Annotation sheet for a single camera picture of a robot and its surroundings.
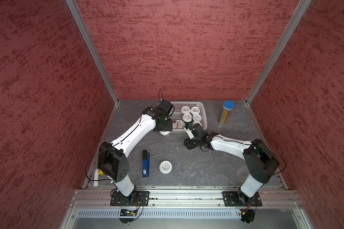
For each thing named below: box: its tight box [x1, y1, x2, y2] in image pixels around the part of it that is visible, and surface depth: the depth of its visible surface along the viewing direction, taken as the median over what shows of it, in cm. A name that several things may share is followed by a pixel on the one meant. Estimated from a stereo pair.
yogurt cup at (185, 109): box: [180, 105, 191, 115], surface depth 108 cm
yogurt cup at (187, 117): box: [182, 113, 193, 123], surface depth 102 cm
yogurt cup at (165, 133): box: [159, 130, 171, 137], surface depth 83 cm
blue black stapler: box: [142, 149, 151, 178], surface depth 85 cm
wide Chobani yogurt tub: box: [172, 119, 186, 129], surface depth 100 cm
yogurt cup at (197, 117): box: [192, 114, 202, 122], surface depth 104 cm
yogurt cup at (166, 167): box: [159, 160, 173, 174], surface depth 80 cm
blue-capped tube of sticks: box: [219, 100, 236, 125], surface depth 96 cm
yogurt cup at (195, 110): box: [190, 106, 201, 115], surface depth 106 cm
